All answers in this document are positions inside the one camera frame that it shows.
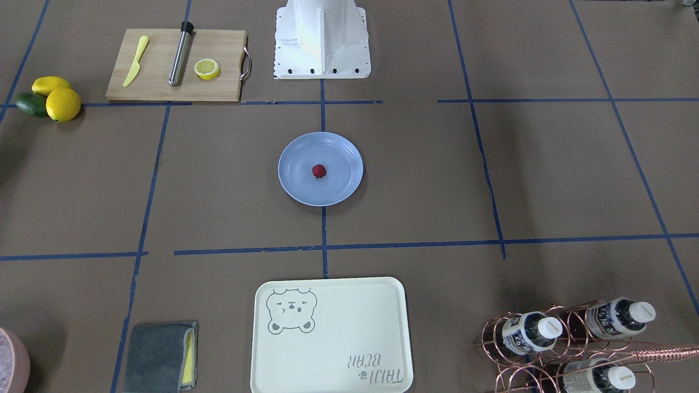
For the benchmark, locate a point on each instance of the blue plate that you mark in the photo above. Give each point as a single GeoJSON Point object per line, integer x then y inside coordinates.
{"type": "Point", "coordinates": [342, 160]}

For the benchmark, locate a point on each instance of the red strawberry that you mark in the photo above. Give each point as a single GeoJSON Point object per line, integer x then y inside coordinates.
{"type": "Point", "coordinates": [319, 171]}

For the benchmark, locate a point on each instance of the cream bear tray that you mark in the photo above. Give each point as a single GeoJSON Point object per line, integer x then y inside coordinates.
{"type": "Point", "coordinates": [331, 335]}

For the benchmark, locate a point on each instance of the half lemon slice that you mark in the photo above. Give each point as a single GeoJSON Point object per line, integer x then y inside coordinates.
{"type": "Point", "coordinates": [207, 69]}

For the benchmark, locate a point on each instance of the dark drink bottle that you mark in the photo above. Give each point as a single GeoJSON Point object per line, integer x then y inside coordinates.
{"type": "Point", "coordinates": [596, 375]}
{"type": "Point", "coordinates": [618, 318]}
{"type": "Point", "coordinates": [528, 333]}

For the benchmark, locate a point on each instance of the steel cylinder black cap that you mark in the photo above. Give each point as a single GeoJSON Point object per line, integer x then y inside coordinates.
{"type": "Point", "coordinates": [182, 54]}

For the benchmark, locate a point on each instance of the wooden cutting board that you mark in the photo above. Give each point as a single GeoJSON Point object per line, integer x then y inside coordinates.
{"type": "Point", "coordinates": [151, 67]}

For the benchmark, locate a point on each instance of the yellow plastic knife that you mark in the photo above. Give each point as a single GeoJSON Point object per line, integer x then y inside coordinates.
{"type": "Point", "coordinates": [135, 66]}

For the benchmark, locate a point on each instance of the round yellow lemon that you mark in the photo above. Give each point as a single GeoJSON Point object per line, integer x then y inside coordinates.
{"type": "Point", "coordinates": [63, 104]}

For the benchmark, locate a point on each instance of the dark drink bottle front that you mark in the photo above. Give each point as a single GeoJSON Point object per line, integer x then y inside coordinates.
{"type": "Point", "coordinates": [596, 375]}

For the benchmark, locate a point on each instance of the oval yellow lemon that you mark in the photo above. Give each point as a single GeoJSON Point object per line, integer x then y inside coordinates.
{"type": "Point", "coordinates": [47, 84]}

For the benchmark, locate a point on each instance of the green lime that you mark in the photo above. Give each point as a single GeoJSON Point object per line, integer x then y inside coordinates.
{"type": "Point", "coordinates": [32, 104]}

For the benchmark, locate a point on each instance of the pink bowl of ice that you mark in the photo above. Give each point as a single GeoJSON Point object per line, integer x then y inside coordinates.
{"type": "Point", "coordinates": [15, 363]}

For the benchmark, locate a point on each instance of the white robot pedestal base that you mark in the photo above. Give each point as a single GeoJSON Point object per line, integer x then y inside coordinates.
{"type": "Point", "coordinates": [321, 40]}

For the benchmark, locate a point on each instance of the copper wire bottle rack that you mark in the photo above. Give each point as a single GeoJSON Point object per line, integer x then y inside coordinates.
{"type": "Point", "coordinates": [569, 356]}

